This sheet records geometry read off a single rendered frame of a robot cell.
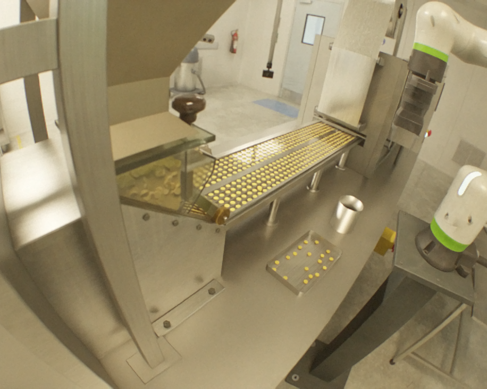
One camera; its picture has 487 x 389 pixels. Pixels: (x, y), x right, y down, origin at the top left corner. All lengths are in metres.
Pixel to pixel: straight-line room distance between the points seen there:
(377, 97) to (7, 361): 1.24
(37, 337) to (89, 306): 0.17
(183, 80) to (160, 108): 4.11
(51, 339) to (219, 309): 0.40
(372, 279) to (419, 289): 1.18
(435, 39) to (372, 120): 0.60
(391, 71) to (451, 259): 0.73
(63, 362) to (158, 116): 0.32
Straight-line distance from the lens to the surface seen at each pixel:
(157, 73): 0.35
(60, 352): 0.29
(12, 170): 0.45
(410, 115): 0.69
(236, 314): 0.58
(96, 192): 0.20
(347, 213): 0.80
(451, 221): 0.68
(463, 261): 0.77
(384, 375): 1.64
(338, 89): 1.13
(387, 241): 0.98
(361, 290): 1.85
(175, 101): 0.37
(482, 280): 1.34
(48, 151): 0.47
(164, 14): 0.30
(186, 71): 4.43
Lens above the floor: 1.31
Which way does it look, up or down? 36 degrees down
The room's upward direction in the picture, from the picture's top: 9 degrees clockwise
